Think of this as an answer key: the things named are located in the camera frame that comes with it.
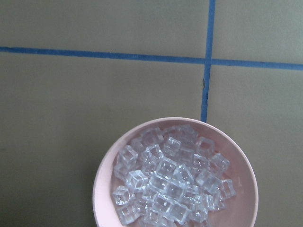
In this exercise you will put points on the pink bowl of ice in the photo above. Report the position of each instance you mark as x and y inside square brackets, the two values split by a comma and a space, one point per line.
[175, 172]

